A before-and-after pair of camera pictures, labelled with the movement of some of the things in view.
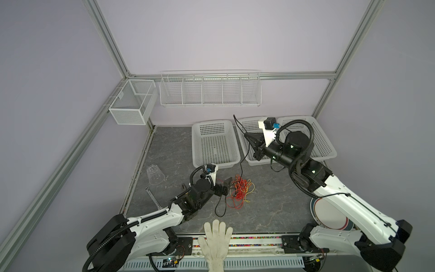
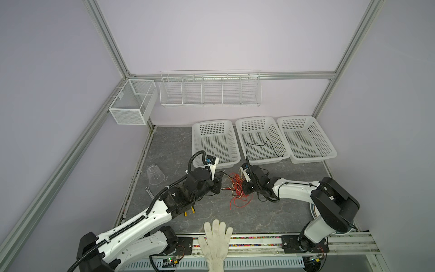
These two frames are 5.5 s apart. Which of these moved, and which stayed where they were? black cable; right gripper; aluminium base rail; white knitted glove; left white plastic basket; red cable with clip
Moved: black cable; right gripper
Stayed: aluminium base rail; white knitted glove; red cable with clip; left white plastic basket
